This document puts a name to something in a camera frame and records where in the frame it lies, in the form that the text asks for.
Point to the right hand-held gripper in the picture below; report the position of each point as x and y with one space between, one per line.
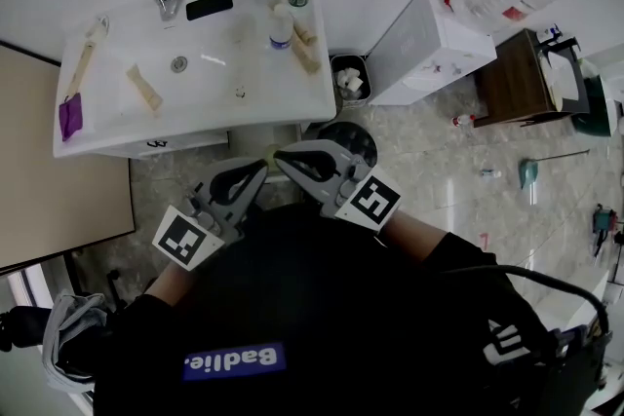
373 200

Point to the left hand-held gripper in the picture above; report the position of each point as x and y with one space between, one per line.
187 238

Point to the pale green round plate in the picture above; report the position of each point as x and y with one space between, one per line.
270 156

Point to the person's right forearm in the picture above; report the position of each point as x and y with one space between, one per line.
414 236

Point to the person's left forearm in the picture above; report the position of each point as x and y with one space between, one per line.
168 282

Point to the black shoulder bag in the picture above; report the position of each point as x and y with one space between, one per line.
580 370

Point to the black round stool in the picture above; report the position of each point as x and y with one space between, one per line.
358 139

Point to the white vanity cabinet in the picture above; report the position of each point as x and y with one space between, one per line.
195 143

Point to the white crumpled paper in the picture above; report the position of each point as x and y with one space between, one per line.
351 83

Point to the black waste bin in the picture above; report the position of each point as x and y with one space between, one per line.
368 78

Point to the white washbasin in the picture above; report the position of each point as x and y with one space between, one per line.
205 87

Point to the person's black clothed torso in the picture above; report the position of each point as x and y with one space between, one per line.
302 297

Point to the short beige tube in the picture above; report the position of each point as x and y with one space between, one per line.
304 34

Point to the beige tube with ridged cap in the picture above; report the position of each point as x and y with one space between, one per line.
144 87

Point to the metal sink drain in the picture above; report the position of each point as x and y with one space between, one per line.
179 64

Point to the blue label water bottle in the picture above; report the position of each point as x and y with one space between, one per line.
281 29

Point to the red and white spray bottle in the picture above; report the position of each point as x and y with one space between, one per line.
462 120

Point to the white water dispenser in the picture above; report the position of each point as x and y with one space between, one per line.
419 44

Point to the small white tube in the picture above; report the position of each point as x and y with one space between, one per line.
490 173

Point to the purple cloth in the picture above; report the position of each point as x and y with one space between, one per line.
71 117

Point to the beige board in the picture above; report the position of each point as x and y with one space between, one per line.
53 161

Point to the black phone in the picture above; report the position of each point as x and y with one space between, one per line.
209 6

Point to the teal broom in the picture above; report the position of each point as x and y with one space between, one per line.
528 173

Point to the dark wooden cabinet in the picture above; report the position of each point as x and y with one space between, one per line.
512 83

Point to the grey striped shirt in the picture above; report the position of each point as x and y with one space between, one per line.
56 336

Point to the white countertop basin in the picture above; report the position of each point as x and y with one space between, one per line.
560 80

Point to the black faucet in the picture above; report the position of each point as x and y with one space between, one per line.
560 46

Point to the dark green bin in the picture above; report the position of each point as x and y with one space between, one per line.
595 112

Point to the teal power tool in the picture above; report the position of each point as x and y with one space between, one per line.
604 221

